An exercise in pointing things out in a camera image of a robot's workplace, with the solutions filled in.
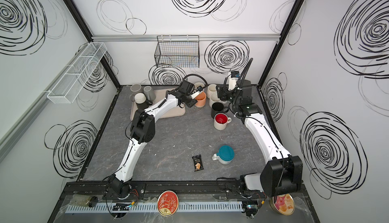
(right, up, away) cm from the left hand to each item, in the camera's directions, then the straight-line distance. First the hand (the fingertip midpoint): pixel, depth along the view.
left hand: (195, 97), depth 102 cm
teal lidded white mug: (+16, -31, -24) cm, 42 cm away
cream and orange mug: (+4, -2, -3) cm, 5 cm away
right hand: (+13, +6, -24) cm, 28 cm away
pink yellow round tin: (+40, -48, -36) cm, 72 cm away
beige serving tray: (-26, +1, +10) cm, 28 cm away
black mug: (+15, -7, -5) cm, 17 cm away
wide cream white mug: (+17, -15, -6) cm, 24 cm away
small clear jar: (-51, -47, -34) cm, 78 cm away
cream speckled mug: (+13, -1, +3) cm, 14 cm away
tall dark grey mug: (-41, +6, +1) cm, 42 cm away
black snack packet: (+2, -36, -20) cm, 42 cm away
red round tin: (-12, -49, -35) cm, 61 cm away
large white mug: (+12, +7, +8) cm, 16 cm away
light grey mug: (-32, +2, +3) cm, 32 cm away
